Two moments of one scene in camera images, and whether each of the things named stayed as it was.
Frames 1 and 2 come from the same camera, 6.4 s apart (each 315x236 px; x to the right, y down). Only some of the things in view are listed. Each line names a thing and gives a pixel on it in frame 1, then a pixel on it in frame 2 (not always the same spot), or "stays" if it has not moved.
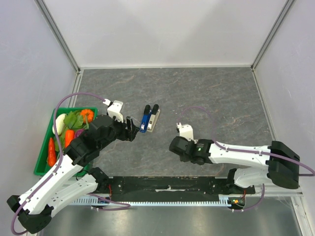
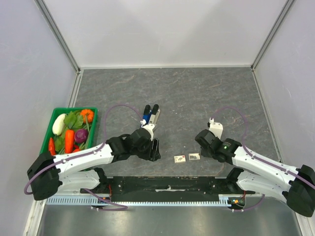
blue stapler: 145,119 stays
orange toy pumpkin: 89,113 stays
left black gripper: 129,134 → 153,154
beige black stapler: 153,119 stays
